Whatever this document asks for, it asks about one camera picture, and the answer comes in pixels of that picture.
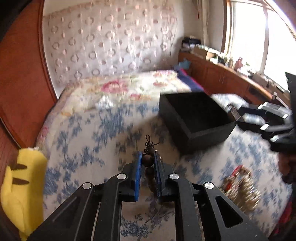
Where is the circle patterned sheer curtain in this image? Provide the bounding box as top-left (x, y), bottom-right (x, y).
top-left (43, 1), bottom-right (177, 88)

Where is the wooden side cabinet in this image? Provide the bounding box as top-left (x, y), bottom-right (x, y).
top-left (178, 52), bottom-right (291, 108)

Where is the teal cloth beside bed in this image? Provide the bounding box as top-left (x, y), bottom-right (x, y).
top-left (178, 58), bottom-right (191, 70)

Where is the dark blue bed sheet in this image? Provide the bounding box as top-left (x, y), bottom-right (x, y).
top-left (174, 66), bottom-right (204, 92)

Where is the red braided cord bracelet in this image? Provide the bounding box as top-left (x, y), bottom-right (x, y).
top-left (223, 164), bottom-right (244, 193)

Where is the window with wooden frame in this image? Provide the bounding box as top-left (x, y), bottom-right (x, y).
top-left (222, 0), bottom-right (296, 91)

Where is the beige patterned window drape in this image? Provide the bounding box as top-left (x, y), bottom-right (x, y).
top-left (193, 0), bottom-right (210, 46)

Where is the black square storage box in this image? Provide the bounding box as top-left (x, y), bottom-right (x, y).
top-left (159, 92), bottom-right (236, 155)

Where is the pink floral bed quilt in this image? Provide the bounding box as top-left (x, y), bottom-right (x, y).
top-left (36, 70), bottom-right (190, 151)

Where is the yellow plush toy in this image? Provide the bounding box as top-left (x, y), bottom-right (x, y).
top-left (1, 148), bottom-right (48, 240)

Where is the white pearl necklace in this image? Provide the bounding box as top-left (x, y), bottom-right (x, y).
top-left (219, 166), bottom-right (262, 214)

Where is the blue floral white blanket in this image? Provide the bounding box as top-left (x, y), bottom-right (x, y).
top-left (39, 102), bottom-right (292, 235)

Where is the cardboard box on cabinet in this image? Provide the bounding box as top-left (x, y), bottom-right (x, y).
top-left (193, 47), bottom-right (217, 60)

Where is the brown wooden bead bracelet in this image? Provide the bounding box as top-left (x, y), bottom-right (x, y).
top-left (140, 134), bottom-right (161, 197)

